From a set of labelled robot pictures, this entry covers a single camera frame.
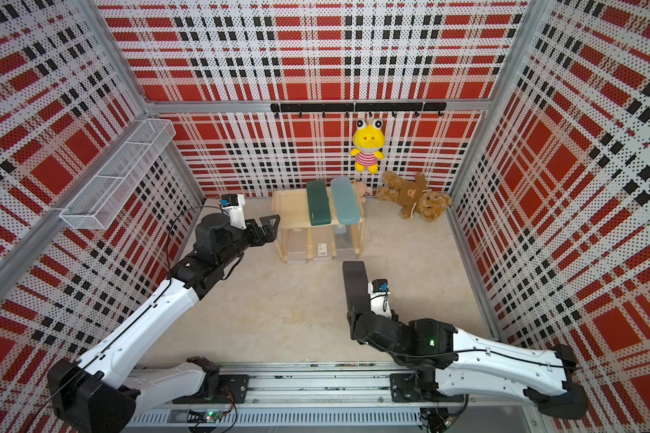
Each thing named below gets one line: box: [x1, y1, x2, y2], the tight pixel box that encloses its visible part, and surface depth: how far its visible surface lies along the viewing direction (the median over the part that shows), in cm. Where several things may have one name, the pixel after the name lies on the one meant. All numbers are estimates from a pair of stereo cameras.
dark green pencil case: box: [306, 179, 332, 227], surface depth 90 cm
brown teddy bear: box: [375, 170, 453, 222], surface depth 114 cm
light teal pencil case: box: [330, 176, 360, 226], surface depth 93 cm
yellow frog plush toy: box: [350, 119, 386, 175], surface depth 95 cm
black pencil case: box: [342, 260, 371, 341], surface depth 80 cm
